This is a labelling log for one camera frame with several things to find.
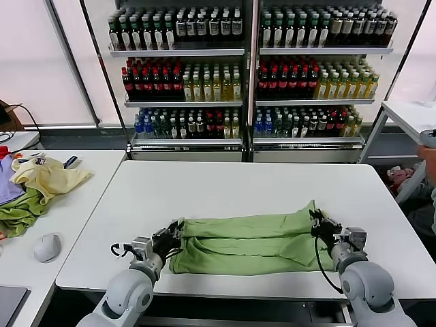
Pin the olive green garment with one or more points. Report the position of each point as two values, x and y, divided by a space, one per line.
17 216

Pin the blue white striped item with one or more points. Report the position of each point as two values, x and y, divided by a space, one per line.
72 161

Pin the grey computer mouse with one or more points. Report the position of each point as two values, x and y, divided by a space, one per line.
47 247

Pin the grey handheld controller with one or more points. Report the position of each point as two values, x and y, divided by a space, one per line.
427 138

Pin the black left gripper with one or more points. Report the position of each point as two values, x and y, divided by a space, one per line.
167 247

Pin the white printed garment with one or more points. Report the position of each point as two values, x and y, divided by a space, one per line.
39 159

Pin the brown cardboard box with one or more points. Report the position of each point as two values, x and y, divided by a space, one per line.
8 117

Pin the small red cap bottles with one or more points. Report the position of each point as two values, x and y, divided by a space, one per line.
214 124
335 122

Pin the light green t-shirt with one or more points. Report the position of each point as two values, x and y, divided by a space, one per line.
245 245

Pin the dark bottles white labels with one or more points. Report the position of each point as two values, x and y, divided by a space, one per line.
209 29

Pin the mixed small dark bottles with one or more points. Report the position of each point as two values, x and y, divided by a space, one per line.
299 124
178 126

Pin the dark bottles beige labels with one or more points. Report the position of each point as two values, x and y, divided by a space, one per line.
362 29

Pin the purple garment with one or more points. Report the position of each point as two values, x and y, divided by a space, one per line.
8 185

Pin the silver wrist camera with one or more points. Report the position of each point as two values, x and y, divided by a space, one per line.
355 239
141 248

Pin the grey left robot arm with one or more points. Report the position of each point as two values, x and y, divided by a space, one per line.
129 293

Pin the blue water bottles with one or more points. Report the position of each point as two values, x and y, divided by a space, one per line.
264 126
143 126

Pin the dark bottles green caps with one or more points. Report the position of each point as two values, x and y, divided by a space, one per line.
294 32
141 34

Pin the grey laptop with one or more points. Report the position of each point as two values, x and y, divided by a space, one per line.
12 304

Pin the grey drinks shelf unit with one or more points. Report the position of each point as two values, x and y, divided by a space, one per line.
323 51
177 52

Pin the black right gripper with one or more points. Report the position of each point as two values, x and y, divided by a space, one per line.
327 233

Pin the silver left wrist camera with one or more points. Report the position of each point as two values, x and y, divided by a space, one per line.
141 248

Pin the dark window frame bar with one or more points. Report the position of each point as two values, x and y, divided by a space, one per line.
75 61

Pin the red garment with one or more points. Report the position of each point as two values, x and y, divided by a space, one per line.
3 151

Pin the cola bottles red caps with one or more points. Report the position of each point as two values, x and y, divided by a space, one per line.
287 81
153 81

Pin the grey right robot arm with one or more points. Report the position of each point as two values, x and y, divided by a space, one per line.
368 286

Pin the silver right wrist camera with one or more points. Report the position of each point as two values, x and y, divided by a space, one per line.
355 239

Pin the white metal table frame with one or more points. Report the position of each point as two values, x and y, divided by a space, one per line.
402 116

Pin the red pink toy pile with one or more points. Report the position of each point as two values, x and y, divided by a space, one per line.
398 175

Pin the pale yellow garment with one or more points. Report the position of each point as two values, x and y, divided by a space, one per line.
54 178

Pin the yellow tea bottles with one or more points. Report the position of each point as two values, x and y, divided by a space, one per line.
347 85
213 86

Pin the small yellow drink bottles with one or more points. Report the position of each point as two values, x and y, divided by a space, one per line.
352 126
231 126

